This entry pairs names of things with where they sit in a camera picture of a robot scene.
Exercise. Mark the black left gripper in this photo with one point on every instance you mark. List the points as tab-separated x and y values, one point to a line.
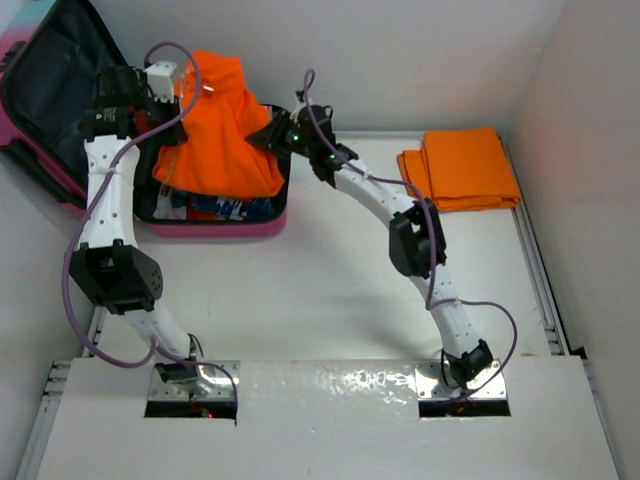
173	135

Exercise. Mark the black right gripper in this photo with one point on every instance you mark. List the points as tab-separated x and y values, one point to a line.
271	136

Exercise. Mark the orange polo shirt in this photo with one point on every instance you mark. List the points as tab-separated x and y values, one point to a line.
216	160

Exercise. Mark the blue white patterned shorts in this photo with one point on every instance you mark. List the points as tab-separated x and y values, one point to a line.
233	208

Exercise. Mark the rainbow striped white t-shirt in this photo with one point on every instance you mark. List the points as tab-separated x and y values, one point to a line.
173	204

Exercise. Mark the pink suitcase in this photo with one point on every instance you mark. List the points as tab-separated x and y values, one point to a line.
51	55

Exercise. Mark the orange cloth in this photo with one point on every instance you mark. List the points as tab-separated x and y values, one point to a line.
459	171

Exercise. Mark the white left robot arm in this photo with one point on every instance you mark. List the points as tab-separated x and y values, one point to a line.
106	261

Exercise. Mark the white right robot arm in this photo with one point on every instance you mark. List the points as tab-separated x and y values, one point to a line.
416	244

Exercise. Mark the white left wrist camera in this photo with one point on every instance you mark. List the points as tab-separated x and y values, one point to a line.
160	79

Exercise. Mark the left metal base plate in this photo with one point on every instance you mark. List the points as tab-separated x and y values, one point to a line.
177	382

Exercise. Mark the metal base plate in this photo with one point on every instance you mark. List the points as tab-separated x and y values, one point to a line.
434	383
177	382

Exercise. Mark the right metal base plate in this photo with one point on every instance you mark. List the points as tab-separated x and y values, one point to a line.
434	383

